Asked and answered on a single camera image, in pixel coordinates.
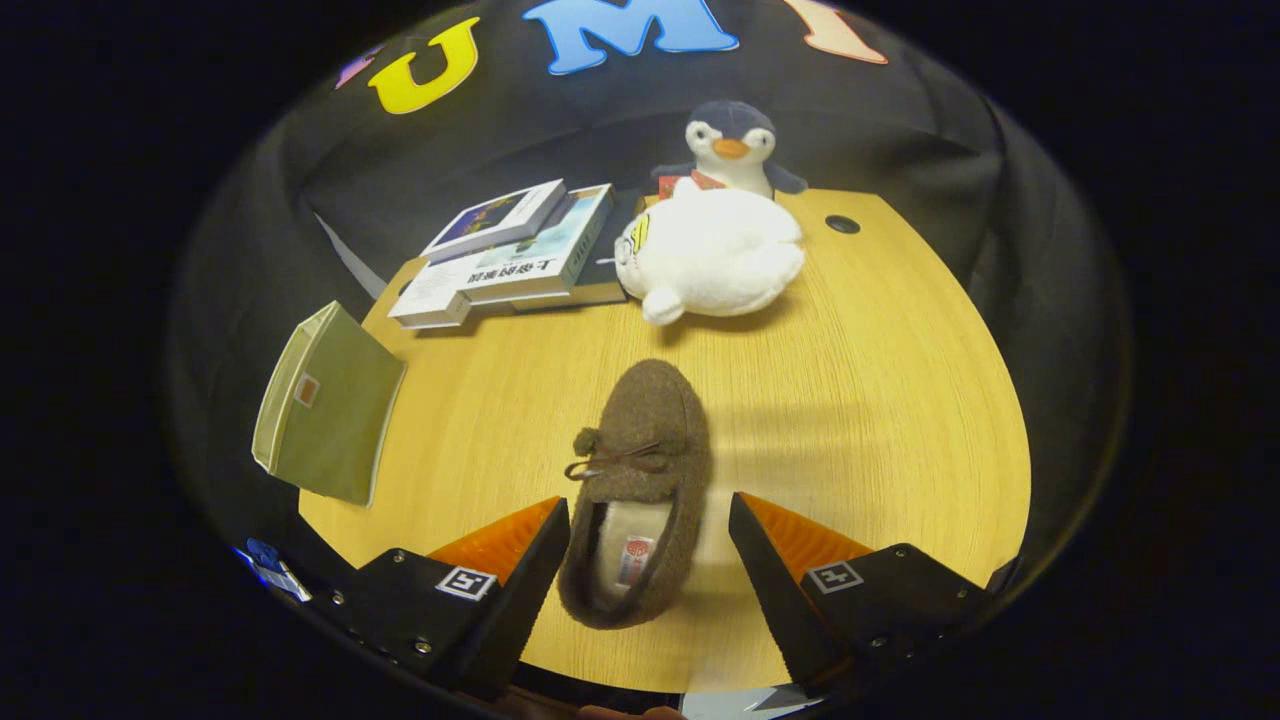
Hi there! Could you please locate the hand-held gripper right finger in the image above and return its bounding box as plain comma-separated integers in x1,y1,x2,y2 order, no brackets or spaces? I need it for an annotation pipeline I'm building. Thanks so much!
728,492,1001,701

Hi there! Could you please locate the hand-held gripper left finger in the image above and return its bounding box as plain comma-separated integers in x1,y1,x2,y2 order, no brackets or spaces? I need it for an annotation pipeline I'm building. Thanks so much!
300,497,571,701

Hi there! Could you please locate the brown fuzzy shoe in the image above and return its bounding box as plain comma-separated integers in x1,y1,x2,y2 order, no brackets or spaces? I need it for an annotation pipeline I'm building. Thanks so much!
557,359,713,630

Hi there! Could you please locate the white printed item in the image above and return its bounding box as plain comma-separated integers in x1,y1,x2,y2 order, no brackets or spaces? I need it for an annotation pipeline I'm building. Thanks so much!
255,560,313,603

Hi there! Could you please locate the dark hardcover book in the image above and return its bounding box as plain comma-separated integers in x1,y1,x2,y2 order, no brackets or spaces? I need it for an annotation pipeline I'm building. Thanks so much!
510,190,646,313

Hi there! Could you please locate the pale blue cover book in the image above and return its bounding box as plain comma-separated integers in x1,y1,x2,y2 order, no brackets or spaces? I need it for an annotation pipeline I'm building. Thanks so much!
458,184,617,307

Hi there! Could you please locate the white duck plush toy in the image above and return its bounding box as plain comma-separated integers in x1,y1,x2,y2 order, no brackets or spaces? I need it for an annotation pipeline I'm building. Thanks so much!
614,178,807,327

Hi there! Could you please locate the white book blue photo cover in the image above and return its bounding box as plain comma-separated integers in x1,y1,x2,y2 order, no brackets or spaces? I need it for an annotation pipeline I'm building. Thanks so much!
420,179,569,264

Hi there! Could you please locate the penguin plush toy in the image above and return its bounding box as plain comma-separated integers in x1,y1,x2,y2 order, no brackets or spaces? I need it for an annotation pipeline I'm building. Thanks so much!
652,100,809,201

